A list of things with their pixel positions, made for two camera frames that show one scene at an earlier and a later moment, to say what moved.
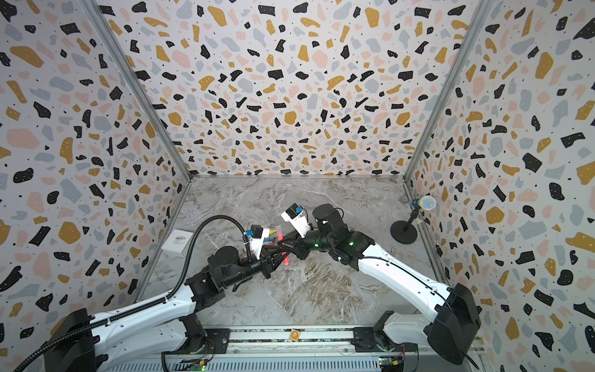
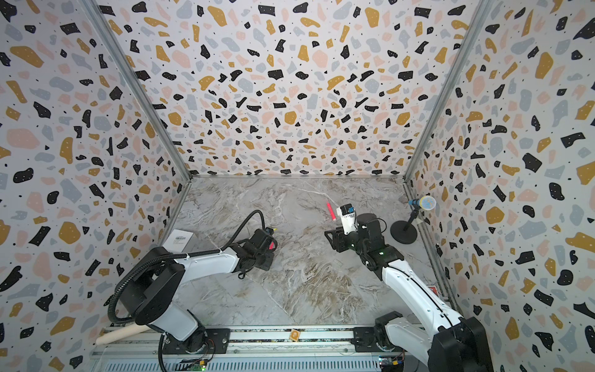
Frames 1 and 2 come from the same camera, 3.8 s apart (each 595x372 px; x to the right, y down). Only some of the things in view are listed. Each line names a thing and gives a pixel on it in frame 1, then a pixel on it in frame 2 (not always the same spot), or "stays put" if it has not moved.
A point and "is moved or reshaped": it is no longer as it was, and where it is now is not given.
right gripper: [298, 244] -> [338, 242]
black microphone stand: [403, 232] stays put
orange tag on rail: [294, 335] stays put
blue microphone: [427, 202] stays put
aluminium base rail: [303, 349] stays put
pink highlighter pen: [280, 239] is moved or reshaped
